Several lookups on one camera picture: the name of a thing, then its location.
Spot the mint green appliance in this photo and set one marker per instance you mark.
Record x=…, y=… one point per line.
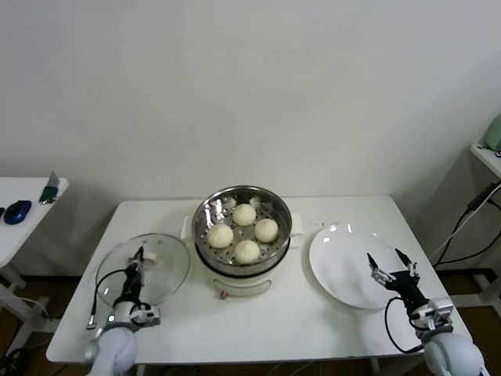
x=494, y=135

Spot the blue computer mouse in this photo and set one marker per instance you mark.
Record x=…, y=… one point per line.
x=17, y=211

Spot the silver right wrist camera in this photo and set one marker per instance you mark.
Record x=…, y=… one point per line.
x=438, y=311

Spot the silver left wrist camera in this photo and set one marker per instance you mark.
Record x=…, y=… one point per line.
x=148, y=314

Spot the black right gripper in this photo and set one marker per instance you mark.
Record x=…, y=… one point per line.
x=405, y=286

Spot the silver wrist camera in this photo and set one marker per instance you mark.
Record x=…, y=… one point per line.
x=438, y=311
x=148, y=314

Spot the white steamed baozi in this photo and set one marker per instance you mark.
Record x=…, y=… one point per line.
x=221, y=236
x=246, y=251
x=266, y=230
x=244, y=214

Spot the white round plate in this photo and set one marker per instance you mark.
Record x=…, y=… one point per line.
x=344, y=266

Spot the stainless steel steamer basket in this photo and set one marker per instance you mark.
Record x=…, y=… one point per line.
x=203, y=217

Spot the white side table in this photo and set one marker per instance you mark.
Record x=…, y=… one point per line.
x=35, y=219

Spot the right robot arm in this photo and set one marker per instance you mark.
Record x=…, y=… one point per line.
x=450, y=352

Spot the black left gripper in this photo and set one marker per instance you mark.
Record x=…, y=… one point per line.
x=132, y=284

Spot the round glass pot lid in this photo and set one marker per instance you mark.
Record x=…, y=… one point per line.
x=168, y=266

